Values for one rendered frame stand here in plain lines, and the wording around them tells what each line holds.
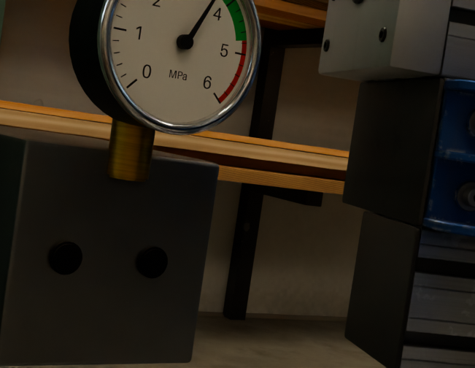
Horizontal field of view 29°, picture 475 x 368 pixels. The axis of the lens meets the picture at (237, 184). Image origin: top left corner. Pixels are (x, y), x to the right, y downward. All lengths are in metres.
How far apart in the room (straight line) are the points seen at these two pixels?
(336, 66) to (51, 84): 2.31
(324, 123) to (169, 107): 3.03
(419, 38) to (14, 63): 2.38
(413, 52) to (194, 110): 0.25
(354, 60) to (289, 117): 2.66
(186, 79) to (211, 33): 0.02
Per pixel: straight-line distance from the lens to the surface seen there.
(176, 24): 0.31
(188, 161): 0.35
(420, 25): 0.55
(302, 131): 3.29
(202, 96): 0.32
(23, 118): 2.38
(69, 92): 2.92
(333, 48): 0.64
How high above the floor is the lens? 0.63
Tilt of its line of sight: 3 degrees down
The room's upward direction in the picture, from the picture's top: 8 degrees clockwise
